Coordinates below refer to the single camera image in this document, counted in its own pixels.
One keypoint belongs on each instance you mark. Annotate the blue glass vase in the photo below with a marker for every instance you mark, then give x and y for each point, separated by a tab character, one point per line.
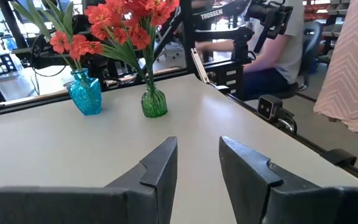
85	93

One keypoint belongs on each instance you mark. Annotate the small black table camera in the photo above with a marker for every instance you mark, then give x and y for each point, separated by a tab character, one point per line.
269	107

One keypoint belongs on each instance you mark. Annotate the wooden table side board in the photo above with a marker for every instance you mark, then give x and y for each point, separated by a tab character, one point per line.
163	71

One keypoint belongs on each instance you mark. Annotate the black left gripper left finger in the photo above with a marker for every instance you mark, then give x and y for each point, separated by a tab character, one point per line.
73	205

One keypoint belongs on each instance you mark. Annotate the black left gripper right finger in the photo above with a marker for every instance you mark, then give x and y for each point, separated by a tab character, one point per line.
291	205

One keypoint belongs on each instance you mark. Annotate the black frame bracket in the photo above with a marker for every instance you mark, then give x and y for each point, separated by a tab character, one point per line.
339	157

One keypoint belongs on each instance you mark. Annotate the black office chair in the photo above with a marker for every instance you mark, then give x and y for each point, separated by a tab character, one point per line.
311	40

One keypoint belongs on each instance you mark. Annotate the squat green glass vase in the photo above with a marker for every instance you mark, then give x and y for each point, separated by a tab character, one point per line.
154	104

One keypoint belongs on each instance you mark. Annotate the pink chevron cloth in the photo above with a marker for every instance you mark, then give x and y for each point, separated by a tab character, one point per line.
353	68

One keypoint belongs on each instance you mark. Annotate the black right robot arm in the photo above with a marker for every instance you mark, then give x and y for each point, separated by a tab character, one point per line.
42	54

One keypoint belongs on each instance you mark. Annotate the person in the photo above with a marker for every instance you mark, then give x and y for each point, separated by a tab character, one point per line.
286	46

